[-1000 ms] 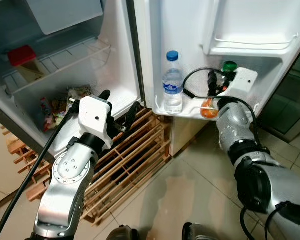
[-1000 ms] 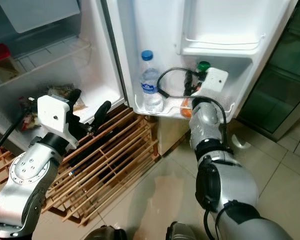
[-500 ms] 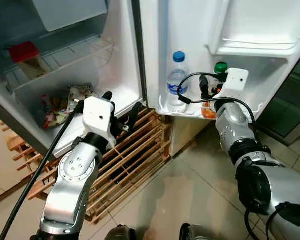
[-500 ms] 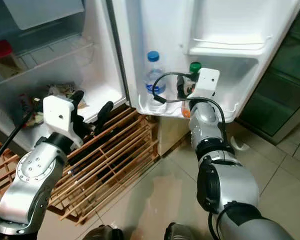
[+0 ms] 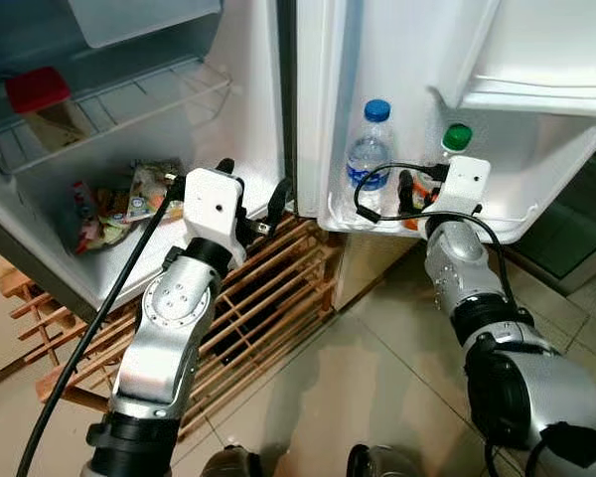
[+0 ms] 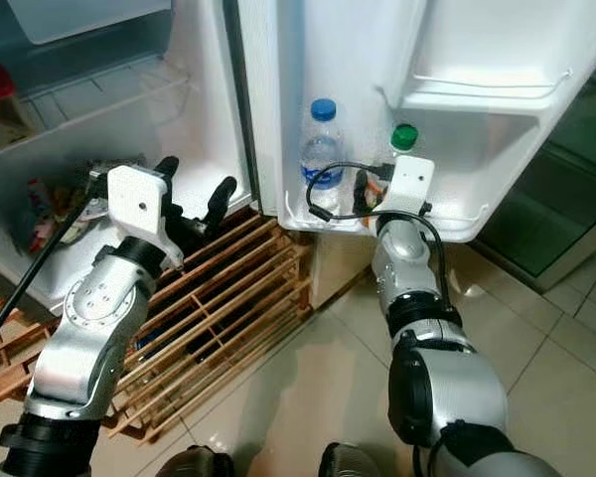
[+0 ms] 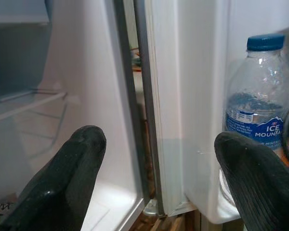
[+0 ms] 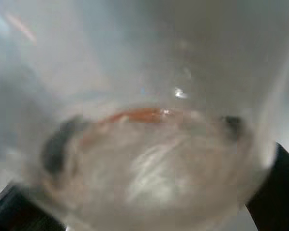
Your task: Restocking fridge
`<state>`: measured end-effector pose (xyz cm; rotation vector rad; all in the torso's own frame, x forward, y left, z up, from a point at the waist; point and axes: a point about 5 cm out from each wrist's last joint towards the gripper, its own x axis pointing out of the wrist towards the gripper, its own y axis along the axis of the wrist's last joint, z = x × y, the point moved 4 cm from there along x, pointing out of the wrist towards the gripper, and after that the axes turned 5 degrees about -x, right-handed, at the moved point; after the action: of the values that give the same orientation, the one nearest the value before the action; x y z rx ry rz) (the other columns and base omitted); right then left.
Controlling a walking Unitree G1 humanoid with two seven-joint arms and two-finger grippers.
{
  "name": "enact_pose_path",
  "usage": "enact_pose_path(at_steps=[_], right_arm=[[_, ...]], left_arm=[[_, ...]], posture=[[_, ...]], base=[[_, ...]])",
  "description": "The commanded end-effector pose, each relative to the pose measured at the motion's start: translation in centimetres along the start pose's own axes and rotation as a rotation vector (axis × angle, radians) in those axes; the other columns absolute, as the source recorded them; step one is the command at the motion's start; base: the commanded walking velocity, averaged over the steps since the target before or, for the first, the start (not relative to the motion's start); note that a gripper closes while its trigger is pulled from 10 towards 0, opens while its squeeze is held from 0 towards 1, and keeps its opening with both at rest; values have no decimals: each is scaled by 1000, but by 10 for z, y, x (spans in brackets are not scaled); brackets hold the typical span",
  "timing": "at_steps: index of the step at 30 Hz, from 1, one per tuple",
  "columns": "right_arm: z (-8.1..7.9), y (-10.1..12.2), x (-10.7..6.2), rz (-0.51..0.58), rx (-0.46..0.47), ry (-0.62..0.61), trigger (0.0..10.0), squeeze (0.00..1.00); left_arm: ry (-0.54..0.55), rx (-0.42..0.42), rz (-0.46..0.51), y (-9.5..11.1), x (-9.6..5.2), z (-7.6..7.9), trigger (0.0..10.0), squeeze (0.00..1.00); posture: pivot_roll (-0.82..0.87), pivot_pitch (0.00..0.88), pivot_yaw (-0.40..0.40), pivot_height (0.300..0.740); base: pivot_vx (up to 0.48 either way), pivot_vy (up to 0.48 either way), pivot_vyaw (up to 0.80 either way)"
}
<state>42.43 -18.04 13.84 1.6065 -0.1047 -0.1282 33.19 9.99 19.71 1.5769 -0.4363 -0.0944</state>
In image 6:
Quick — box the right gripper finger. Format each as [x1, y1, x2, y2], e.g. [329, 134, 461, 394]
[353, 170, 381, 217]

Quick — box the green-capped orange juice bottle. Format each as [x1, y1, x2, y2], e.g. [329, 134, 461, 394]
[366, 123, 421, 230]

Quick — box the dark grey mini fridge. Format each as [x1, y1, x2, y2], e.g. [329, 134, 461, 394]
[0, 0, 596, 319]

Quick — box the mini fridge door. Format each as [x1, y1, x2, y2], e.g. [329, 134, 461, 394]
[235, 0, 596, 245]

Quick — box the white fridge door shelf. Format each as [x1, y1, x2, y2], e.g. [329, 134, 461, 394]
[377, 65, 577, 116]

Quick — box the blue-capped water bottle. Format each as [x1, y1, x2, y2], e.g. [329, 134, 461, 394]
[300, 97, 345, 216]

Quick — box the white tiled counter block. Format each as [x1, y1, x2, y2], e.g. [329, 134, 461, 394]
[303, 234, 378, 309]

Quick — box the wooden slatted rack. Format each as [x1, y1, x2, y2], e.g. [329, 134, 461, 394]
[0, 209, 314, 444]

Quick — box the yellow snack packet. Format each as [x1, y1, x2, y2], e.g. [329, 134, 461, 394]
[50, 194, 86, 245]

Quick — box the translucent freezer flap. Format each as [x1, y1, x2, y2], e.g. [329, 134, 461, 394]
[5, 0, 175, 46]

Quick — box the dark green floor mat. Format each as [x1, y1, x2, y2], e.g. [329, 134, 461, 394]
[472, 60, 596, 269]

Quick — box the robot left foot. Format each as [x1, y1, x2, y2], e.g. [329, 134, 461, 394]
[157, 445, 220, 477]

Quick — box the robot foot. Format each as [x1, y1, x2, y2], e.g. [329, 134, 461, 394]
[318, 442, 388, 477]
[157, 445, 220, 477]

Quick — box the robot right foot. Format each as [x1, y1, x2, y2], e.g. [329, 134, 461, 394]
[318, 442, 388, 477]

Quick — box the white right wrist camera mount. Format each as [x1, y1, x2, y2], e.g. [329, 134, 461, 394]
[377, 156, 436, 220]

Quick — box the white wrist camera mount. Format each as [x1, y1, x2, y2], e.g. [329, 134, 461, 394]
[104, 164, 185, 269]
[377, 156, 436, 220]

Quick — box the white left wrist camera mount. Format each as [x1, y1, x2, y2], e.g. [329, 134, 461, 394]
[104, 164, 185, 269]

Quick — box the white wire fridge shelf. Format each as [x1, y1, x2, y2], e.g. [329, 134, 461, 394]
[0, 58, 190, 166]

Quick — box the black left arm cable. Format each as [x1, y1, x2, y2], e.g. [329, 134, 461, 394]
[0, 169, 115, 354]

